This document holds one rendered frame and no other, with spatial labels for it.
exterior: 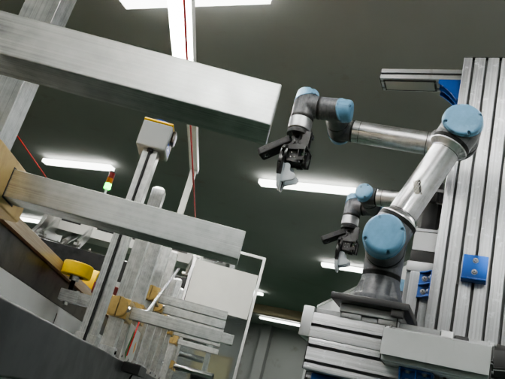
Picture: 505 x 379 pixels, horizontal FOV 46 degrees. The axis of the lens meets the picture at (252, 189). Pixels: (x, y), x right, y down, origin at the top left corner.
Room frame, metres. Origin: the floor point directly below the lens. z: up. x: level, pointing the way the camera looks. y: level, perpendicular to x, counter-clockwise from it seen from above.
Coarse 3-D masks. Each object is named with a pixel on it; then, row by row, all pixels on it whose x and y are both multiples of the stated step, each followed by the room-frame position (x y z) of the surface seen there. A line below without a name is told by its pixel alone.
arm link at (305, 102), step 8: (304, 88) 1.68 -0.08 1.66; (296, 96) 1.71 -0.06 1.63; (304, 96) 1.68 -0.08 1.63; (312, 96) 1.68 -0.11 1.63; (296, 104) 1.69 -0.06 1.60; (304, 104) 1.68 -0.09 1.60; (312, 104) 1.67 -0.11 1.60; (296, 112) 1.69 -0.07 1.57; (304, 112) 1.68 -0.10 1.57; (312, 112) 1.69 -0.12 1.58; (312, 120) 1.70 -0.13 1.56
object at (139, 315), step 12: (60, 300) 1.60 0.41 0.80; (72, 300) 1.58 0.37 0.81; (84, 300) 1.58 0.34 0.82; (132, 312) 1.58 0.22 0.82; (144, 312) 1.58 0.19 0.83; (156, 324) 1.58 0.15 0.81; (168, 324) 1.58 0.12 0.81; (180, 324) 1.58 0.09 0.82; (192, 324) 1.57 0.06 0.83; (192, 336) 1.60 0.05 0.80; (204, 336) 1.57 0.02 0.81; (216, 336) 1.57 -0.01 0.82
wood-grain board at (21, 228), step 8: (8, 224) 1.15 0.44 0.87; (16, 224) 1.19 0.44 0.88; (24, 224) 1.23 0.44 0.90; (16, 232) 1.21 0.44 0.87; (24, 232) 1.25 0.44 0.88; (32, 232) 1.29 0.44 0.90; (24, 240) 1.27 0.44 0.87; (32, 240) 1.31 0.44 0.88; (40, 240) 1.35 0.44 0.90; (32, 248) 1.35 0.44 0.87; (40, 248) 1.37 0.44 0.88; (48, 248) 1.43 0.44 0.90; (40, 256) 1.43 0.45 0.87; (48, 256) 1.45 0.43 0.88; (56, 256) 1.52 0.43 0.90; (48, 264) 1.51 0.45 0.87; (56, 264) 1.54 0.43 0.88; (80, 280) 1.83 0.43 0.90; (80, 288) 1.86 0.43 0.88; (88, 288) 1.95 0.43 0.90
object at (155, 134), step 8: (144, 120) 1.26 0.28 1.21; (152, 120) 1.26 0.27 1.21; (144, 128) 1.26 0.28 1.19; (152, 128) 1.26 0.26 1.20; (160, 128) 1.26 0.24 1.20; (168, 128) 1.26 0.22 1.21; (144, 136) 1.26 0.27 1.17; (152, 136) 1.26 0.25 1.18; (160, 136) 1.26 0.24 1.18; (168, 136) 1.26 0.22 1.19; (144, 144) 1.26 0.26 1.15; (152, 144) 1.26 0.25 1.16; (160, 144) 1.26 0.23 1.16; (152, 152) 1.27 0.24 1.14; (160, 152) 1.27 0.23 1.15
